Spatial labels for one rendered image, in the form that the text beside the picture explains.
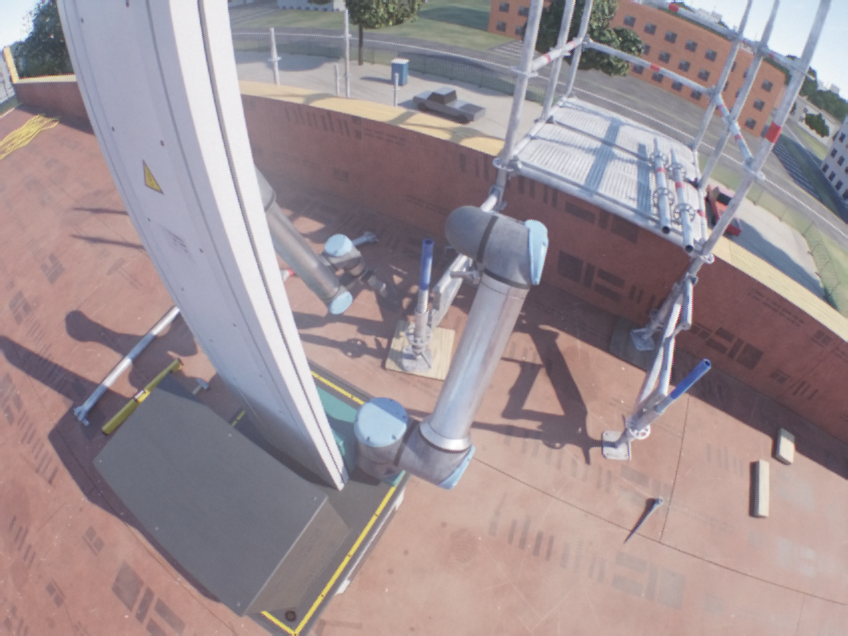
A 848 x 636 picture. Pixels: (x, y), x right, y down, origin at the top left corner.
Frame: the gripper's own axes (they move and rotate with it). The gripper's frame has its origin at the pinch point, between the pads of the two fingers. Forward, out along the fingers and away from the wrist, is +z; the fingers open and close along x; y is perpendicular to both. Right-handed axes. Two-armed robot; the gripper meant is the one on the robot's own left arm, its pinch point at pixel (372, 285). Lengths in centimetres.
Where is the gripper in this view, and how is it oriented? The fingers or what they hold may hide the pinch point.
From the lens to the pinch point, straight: 168.0
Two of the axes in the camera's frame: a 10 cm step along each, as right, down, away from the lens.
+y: 5.6, -8.1, 1.7
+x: -7.8, -4.5, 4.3
